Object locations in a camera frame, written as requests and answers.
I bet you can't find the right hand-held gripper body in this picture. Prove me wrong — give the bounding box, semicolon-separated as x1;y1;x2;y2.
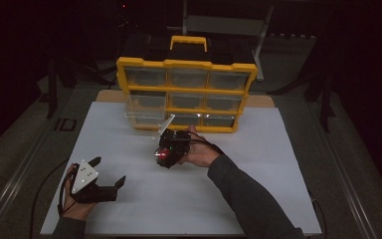
152;114;192;163

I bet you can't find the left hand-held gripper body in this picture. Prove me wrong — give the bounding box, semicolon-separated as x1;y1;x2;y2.
69;159;119;204

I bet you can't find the clear plastic drawer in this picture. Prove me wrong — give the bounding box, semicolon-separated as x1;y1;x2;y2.
123;92;167;129

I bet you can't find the yellow drawer cabinet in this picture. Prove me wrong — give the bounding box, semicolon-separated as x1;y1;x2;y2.
115;34;259;134

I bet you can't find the person's right hand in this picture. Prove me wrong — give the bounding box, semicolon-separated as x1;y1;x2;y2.
179;124;226;168

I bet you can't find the person's left hand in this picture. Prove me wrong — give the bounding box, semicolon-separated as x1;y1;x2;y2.
60;163;97;222

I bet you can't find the white table sheet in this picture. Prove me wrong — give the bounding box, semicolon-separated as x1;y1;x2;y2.
40;101;322;237

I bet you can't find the set of clear drawers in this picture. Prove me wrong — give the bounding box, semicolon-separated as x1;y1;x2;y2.
125;66;251;128

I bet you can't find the black stand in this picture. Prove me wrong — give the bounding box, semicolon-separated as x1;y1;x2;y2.
45;54;78;120
306;63;336;132

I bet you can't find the grey metal stand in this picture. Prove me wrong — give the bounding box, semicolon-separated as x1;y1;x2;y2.
180;0;276;83

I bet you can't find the metal rail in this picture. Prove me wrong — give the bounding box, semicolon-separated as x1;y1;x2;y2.
306;96;382;239
0;84;78;239

